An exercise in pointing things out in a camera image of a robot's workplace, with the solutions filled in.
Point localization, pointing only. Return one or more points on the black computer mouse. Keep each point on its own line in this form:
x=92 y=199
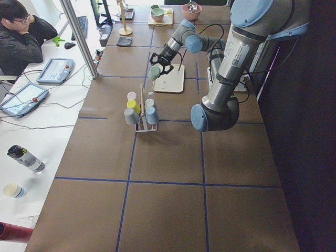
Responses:
x=69 y=45

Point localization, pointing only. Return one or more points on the wooden mug tree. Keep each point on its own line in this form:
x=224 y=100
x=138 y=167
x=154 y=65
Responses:
x=124 y=31

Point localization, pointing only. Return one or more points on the seated person in black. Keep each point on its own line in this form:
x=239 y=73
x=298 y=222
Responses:
x=22 y=35

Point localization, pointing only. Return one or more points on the red cylinder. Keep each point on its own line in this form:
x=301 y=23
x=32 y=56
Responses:
x=15 y=233

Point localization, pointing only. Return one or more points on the aluminium frame post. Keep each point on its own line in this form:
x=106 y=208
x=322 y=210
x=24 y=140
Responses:
x=80 y=39

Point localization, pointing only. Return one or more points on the blue teach pendant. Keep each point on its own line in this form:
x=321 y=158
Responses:
x=25 y=100
x=56 y=71

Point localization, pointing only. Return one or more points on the upper blue teach pendant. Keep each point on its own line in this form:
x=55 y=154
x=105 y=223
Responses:
x=56 y=71

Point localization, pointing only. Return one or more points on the metal ice scoop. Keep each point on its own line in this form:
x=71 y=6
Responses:
x=192 y=6

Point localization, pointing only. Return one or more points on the green plastic toy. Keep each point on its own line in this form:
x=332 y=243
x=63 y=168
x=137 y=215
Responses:
x=57 y=40

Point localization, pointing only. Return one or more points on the lower blue teach pendant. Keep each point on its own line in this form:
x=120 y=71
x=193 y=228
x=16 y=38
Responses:
x=25 y=100

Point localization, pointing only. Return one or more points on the black monitor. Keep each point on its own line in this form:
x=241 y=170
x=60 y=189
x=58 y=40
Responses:
x=101 y=13

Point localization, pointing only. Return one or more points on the pink ice bowl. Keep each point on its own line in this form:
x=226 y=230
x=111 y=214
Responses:
x=191 y=16

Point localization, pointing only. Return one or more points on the black keyboard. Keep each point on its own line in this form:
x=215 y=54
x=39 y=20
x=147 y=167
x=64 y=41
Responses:
x=83 y=24

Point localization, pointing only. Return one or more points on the yellow cup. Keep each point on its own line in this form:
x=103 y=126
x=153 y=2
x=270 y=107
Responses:
x=134 y=105

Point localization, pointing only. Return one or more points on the green cup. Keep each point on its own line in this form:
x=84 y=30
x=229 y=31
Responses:
x=154 y=73

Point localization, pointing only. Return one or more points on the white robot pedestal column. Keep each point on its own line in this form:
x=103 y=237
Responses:
x=239 y=88

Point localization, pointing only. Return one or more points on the wooden cutting board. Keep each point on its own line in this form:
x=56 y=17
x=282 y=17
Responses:
x=167 y=18

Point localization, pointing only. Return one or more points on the dark metal glass tray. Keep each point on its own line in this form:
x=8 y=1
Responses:
x=129 y=14

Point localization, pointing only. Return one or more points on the grey folded cloth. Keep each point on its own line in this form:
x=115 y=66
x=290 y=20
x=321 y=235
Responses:
x=124 y=41

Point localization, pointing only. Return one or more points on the green bowl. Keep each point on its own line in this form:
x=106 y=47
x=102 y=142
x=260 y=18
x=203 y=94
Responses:
x=157 y=14

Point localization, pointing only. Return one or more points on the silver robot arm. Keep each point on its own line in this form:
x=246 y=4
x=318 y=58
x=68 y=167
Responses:
x=253 y=22

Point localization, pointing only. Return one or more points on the white cup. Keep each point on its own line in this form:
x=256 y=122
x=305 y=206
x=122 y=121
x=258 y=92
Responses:
x=150 y=103

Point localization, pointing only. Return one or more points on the paper cup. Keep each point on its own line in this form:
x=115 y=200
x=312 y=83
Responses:
x=13 y=190

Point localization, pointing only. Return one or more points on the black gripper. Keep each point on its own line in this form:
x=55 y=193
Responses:
x=165 y=57

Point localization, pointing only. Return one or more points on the black box with label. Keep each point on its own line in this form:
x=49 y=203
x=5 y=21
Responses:
x=105 y=34

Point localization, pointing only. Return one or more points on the pink cup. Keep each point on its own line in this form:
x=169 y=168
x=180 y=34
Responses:
x=133 y=96

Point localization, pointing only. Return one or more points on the cream rabbit tray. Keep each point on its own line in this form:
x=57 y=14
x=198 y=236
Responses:
x=172 y=82

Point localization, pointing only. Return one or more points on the light blue cup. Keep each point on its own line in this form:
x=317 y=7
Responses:
x=151 y=115

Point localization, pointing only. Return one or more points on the grey cup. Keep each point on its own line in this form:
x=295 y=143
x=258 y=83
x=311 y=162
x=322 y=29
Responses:
x=131 y=117

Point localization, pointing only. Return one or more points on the clear water bottle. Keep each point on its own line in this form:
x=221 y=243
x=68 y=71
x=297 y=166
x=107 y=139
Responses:
x=24 y=157

